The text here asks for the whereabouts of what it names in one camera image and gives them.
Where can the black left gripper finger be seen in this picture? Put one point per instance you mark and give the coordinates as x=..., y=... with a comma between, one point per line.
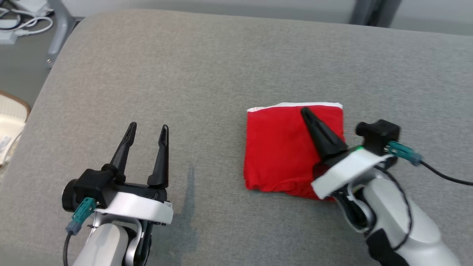
x=123, y=155
x=162, y=162

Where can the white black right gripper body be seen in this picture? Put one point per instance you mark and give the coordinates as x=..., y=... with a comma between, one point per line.
x=351, y=171

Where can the teal camera connector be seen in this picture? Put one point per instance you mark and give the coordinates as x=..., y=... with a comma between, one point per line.
x=402, y=152
x=83, y=212

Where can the teal left camera connector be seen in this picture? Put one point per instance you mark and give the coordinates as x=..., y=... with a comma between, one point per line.
x=83, y=212

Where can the white box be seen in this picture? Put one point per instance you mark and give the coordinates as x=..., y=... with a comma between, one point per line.
x=33, y=4

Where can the red garment with white band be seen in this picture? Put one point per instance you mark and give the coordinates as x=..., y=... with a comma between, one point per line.
x=281, y=155

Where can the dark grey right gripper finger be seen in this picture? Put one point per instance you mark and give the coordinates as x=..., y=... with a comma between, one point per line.
x=323, y=138

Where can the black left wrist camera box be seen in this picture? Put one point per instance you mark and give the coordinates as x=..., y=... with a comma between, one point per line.
x=92, y=184

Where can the white basket with brown rim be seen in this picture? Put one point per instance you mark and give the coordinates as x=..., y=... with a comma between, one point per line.
x=11, y=118

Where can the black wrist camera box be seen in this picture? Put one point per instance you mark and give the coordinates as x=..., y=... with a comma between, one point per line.
x=92, y=184
x=378, y=135

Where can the white power adapter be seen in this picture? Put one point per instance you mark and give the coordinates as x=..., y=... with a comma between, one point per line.
x=6, y=37

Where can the teal right camera connector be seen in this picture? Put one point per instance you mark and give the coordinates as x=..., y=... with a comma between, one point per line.
x=402, y=152

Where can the grey metal post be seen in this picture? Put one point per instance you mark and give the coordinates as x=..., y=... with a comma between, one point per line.
x=373, y=11

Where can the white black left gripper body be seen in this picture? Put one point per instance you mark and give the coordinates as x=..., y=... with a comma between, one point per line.
x=140, y=207

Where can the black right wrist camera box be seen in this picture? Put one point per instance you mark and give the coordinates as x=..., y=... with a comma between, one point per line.
x=378, y=135

